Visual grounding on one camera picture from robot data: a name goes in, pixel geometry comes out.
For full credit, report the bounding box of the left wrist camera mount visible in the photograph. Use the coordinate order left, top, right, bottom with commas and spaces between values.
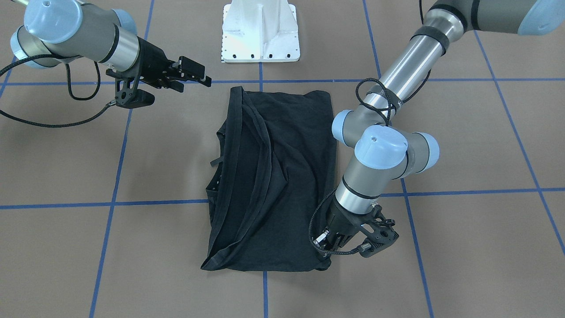
359, 203, 399, 258

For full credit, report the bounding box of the white camera stand base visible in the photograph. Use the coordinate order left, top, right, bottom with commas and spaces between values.
221, 0, 301, 63

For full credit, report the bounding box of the black braided cable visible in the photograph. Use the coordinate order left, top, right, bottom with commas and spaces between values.
308, 77, 431, 257
0, 54, 117, 129

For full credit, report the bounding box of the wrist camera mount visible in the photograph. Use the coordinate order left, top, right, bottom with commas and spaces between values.
359, 203, 399, 258
114, 76, 155, 110

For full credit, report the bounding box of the black graphic t-shirt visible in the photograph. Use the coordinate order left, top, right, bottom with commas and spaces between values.
201, 86, 337, 272

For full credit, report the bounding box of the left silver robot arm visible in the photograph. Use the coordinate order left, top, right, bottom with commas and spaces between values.
309, 0, 564, 257

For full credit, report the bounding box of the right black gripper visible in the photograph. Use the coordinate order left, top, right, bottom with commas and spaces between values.
132, 38, 212, 93

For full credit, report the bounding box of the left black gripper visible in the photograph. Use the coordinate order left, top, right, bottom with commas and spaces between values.
313, 197, 376, 255

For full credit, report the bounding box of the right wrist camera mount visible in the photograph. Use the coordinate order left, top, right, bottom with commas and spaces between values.
114, 76, 155, 110

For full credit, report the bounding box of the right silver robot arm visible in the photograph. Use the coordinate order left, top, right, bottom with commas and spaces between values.
10, 0, 211, 92

